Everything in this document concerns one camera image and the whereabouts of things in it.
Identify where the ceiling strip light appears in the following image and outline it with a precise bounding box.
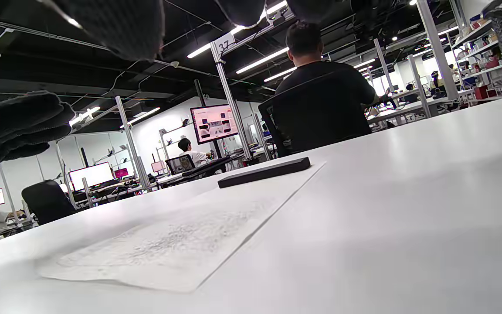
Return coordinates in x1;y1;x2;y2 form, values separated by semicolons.
236;47;289;75
263;66;298;83
187;1;288;59
119;107;161;128
69;106;102;127

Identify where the white-screen computer monitor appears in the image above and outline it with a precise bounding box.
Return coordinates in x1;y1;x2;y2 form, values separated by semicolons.
68;161;115;191

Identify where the metal storage shelving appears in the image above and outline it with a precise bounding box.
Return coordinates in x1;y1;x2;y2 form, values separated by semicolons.
451;17;502;104

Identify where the black computer monitor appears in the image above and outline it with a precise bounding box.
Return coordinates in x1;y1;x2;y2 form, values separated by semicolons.
190;104;239;145

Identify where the white office desk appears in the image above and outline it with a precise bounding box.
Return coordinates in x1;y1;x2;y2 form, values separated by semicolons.
366;97;454;125

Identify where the aluminium frame post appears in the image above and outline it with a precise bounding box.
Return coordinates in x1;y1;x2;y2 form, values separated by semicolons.
210;33;254;161
416;0;460;101
115;96;151;190
407;55;432;119
372;38;394;94

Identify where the black rectangular block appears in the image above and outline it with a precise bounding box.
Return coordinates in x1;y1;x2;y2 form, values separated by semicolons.
217;157;312;189

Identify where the person's right hand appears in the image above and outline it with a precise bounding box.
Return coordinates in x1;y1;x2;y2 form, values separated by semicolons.
0;0;336;176

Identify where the lined white paper sheet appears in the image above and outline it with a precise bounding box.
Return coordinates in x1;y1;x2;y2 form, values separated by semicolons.
37;162;326;294

